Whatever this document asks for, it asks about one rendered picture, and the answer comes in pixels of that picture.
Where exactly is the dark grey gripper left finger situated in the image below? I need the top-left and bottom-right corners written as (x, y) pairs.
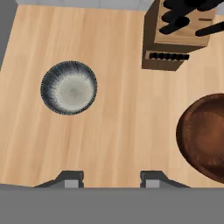
top-left (32, 170), bottom-right (85, 189)

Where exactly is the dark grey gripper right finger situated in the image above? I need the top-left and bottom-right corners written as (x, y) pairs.
top-left (139, 170), bottom-right (192, 189)

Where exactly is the large brown wooden bowl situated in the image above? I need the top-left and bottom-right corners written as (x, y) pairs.
top-left (175, 93), bottom-right (224, 185)

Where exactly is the small grey blue bowl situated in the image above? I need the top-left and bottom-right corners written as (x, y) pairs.
top-left (39, 60), bottom-right (98, 116)

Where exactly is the wooden knife block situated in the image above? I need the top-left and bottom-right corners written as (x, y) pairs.
top-left (141, 0), bottom-right (219, 72)

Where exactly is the black knife handle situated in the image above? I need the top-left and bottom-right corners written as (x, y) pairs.
top-left (158, 16), bottom-right (191, 35)
top-left (161, 6), bottom-right (202, 24)
top-left (163, 0), bottom-right (224, 12)
top-left (194, 22), bottom-right (224, 38)

